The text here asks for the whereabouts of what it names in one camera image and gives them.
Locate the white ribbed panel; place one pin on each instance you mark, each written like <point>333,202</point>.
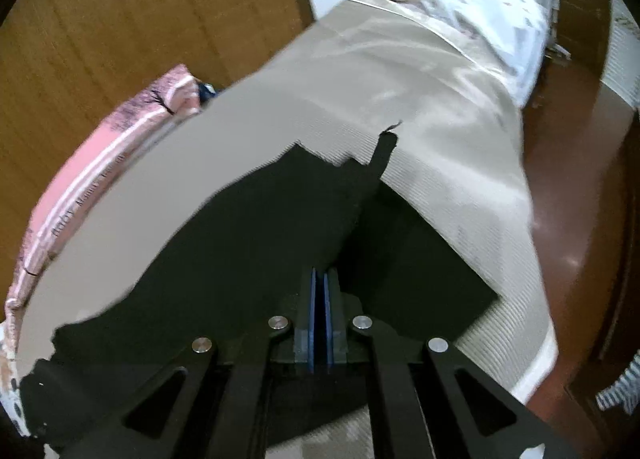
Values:
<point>625,54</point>

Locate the beige textured bed mattress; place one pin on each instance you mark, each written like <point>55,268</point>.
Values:
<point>240,129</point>

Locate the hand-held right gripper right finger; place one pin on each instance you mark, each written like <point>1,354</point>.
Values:
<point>328,324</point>

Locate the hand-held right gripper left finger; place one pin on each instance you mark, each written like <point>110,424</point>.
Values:
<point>312,324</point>

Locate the metal bracket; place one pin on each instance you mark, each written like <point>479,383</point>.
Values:
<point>555,14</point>

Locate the beige satin cloth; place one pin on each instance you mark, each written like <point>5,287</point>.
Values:
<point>400,64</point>

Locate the striped cloth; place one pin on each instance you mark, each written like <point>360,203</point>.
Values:
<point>620,389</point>

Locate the black pants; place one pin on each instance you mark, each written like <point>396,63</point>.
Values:
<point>280,219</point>

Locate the pink printed blanket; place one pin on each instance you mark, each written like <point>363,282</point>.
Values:
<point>95,159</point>

